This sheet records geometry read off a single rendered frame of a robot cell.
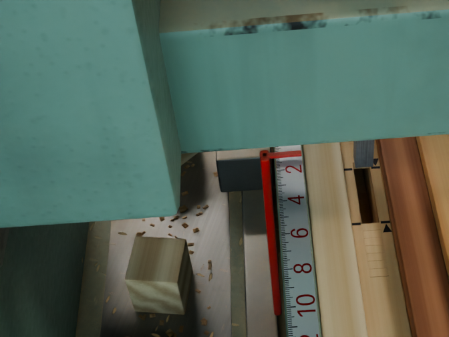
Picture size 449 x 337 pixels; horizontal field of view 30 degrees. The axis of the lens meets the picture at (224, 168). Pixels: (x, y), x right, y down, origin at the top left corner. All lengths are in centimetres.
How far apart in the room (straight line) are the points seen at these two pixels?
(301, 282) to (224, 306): 19
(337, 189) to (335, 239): 3
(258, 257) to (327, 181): 15
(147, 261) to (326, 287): 18
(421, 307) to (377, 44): 12
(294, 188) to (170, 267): 15
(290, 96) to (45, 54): 11
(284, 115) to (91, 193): 9
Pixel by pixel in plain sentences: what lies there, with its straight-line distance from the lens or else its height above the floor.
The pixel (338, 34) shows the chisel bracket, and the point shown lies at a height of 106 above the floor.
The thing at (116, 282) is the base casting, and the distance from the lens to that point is 58.
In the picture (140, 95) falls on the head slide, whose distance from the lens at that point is 30.
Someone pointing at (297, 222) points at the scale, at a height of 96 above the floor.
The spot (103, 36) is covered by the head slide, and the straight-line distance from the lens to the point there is 28.
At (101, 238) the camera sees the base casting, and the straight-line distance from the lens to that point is 61.
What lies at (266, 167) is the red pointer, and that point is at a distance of 42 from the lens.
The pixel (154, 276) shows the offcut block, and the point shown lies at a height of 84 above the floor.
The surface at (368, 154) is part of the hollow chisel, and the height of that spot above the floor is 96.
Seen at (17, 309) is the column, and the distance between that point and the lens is 44.
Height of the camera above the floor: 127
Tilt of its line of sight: 48 degrees down
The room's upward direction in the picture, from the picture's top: 8 degrees counter-clockwise
